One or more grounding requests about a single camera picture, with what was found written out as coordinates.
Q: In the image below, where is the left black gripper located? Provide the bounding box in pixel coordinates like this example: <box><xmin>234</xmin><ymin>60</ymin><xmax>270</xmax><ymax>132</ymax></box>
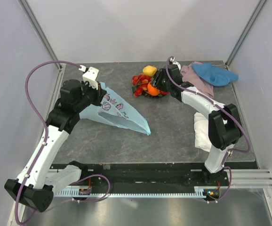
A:
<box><xmin>74</xmin><ymin>80</ymin><xmax>106</xmax><ymax>112</ymax></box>

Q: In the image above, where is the orange fruit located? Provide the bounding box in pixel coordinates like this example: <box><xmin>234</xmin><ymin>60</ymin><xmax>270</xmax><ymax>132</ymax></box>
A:
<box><xmin>147</xmin><ymin>83</ymin><xmax>160</xmax><ymax>96</ymax></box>

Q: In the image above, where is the light blue plastic bag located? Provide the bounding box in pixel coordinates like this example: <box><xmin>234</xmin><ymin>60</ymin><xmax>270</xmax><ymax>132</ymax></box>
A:
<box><xmin>80</xmin><ymin>82</ymin><xmax>151</xmax><ymax>135</ymax></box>

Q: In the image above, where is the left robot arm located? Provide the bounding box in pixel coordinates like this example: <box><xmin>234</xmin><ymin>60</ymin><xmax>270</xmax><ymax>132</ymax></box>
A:
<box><xmin>4</xmin><ymin>80</ymin><xmax>106</xmax><ymax>212</ymax></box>

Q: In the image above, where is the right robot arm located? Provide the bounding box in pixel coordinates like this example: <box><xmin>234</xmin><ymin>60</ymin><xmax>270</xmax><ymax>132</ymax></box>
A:
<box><xmin>151</xmin><ymin>64</ymin><xmax>242</xmax><ymax>186</ymax></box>

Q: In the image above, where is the purple grape bunch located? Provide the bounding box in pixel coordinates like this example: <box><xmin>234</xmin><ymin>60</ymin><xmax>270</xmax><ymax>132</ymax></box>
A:
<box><xmin>152</xmin><ymin>69</ymin><xmax>161</xmax><ymax>82</ymax></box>

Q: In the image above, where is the red apple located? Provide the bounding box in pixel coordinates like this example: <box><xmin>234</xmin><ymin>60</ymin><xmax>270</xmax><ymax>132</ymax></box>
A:
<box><xmin>160</xmin><ymin>91</ymin><xmax>169</xmax><ymax>96</ymax></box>

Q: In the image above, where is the yellow pear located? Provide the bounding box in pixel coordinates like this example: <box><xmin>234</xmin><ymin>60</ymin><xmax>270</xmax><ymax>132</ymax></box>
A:
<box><xmin>143</xmin><ymin>65</ymin><xmax>157</xmax><ymax>77</ymax></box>

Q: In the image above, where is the red lychee bunch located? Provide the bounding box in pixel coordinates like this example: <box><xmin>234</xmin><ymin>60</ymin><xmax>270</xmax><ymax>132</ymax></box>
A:
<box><xmin>132</xmin><ymin>73</ymin><xmax>151</xmax><ymax>97</ymax></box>

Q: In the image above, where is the black round plate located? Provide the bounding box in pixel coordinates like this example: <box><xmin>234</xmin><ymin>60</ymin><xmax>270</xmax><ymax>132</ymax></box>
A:
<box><xmin>131</xmin><ymin>70</ymin><xmax>169</xmax><ymax>99</ymax></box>

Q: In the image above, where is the mauve pink cloth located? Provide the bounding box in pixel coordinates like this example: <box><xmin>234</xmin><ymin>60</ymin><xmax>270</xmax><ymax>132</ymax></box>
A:
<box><xmin>181</xmin><ymin>61</ymin><xmax>214</xmax><ymax>98</ymax></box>

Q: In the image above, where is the blue cloth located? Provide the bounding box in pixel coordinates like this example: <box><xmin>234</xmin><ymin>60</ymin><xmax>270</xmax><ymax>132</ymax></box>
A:
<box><xmin>192</xmin><ymin>63</ymin><xmax>239</xmax><ymax>87</ymax></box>

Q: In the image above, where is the white printed t-shirt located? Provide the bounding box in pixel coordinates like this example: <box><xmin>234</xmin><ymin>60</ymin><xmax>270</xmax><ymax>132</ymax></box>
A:
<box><xmin>194</xmin><ymin>112</ymin><xmax>212</xmax><ymax>153</ymax></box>

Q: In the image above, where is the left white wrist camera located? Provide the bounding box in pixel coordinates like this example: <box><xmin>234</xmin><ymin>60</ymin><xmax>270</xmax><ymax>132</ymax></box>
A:
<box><xmin>79</xmin><ymin>65</ymin><xmax>99</xmax><ymax>90</ymax></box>

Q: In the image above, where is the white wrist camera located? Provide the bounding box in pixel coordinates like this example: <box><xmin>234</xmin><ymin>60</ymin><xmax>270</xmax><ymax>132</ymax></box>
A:
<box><xmin>168</xmin><ymin>56</ymin><xmax>181</xmax><ymax>70</ymax></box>
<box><xmin>79</xmin><ymin>65</ymin><xmax>99</xmax><ymax>90</ymax></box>

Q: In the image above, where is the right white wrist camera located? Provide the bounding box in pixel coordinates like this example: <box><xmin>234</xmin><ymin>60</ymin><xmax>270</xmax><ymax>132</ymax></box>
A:
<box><xmin>168</xmin><ymin>56</ymin><xmax>181</xmax><ymax>70</ymax></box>

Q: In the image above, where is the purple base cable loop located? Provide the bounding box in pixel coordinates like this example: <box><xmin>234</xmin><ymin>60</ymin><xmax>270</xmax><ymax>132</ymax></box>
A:
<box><xmin>72</xmin><ymin>174</ymin><xmax>113</xmax><ymax>203</ymax></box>

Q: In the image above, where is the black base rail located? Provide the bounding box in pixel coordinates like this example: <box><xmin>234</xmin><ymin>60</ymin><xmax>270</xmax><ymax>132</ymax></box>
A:
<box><xmin>69</xmin><ymin>161</ymin><xmax>229</xmax><ymax>187</ymax></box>

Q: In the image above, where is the white slotted cable duct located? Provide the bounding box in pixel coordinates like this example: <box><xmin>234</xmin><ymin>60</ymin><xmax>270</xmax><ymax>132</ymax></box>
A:
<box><xmin>55</xmin><ymin>187</ymin><xmax>219</xmax><ymax>198</ymax></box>

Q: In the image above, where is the left aluminium frame post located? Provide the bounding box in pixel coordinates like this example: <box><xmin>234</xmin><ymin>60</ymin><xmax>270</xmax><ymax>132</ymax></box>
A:
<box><xmin>18</xmin><ymin>0</ymin><xmax>58</xmax><ymax>61</ymax></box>

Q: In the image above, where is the aluminium frame post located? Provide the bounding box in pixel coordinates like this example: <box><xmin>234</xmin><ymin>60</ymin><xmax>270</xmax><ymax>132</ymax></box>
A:
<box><xmin>225</xmin><ymin>0</ymin><xmax>268</xmax><ymax>67</ymax></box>
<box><xmin>18</xmin><ymin>0</ymin><xmax>58</xmax><ymax>61</ymax></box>

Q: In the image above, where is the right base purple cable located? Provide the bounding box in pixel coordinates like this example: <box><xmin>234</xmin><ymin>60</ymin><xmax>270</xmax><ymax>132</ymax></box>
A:
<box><xmin>197</xmin><ymin>166</ymin><xmax>232</xmax><ymax>204</ymax></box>

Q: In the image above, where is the right aluminium frame post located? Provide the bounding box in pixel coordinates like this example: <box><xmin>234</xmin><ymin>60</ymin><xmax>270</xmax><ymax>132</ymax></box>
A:
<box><xmin>225</xmin><ymin>0</ymin><xmax>268</xmax><ymax>67</ymax></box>

